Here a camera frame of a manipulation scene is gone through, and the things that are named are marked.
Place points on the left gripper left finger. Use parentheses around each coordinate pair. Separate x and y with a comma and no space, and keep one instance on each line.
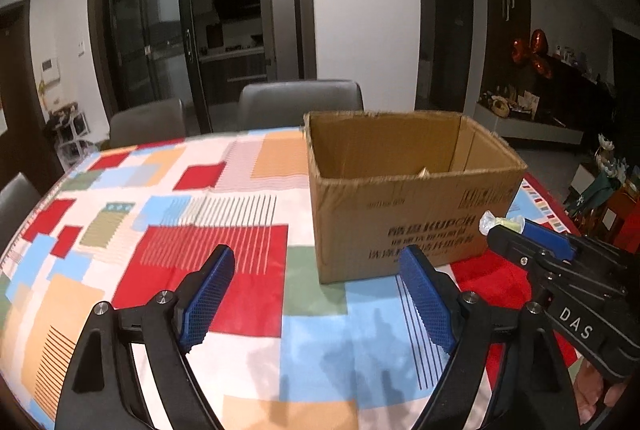
(101,389)

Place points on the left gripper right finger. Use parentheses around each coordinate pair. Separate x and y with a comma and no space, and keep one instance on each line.
(533,388)

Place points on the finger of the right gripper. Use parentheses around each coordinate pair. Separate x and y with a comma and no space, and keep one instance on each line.
(530,254)
(550,232)

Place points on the pale yellow candy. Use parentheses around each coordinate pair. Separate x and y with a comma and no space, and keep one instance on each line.
(488,221)

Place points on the snacks inside box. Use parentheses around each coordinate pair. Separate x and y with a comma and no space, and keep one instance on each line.
(425,170)

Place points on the person's right hand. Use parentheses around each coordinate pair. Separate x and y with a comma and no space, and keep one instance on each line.
(589,389)

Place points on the white low bench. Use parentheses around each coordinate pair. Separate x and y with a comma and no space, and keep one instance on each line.
(525,130)

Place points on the brown cardboard box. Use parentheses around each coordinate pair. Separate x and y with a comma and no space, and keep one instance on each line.
(368,201)

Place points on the red foil balloon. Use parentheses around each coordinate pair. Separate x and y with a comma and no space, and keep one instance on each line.
(533,51)

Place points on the colourful patchwork tablecloth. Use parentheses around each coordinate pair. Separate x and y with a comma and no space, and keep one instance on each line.
(284,351)

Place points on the dark tall cabinet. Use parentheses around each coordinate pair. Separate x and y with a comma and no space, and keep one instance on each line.
(507,20)

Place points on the cluttered shelf rack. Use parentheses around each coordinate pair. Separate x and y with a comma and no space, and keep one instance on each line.
(66,130)

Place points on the grey chair on left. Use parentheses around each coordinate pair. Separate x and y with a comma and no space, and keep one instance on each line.
(154,122)

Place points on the grey chair behind table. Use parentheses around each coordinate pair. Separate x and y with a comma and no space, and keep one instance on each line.
(284,104)

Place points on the black glass sliding door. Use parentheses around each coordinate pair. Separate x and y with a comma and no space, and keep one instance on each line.
(144,51)

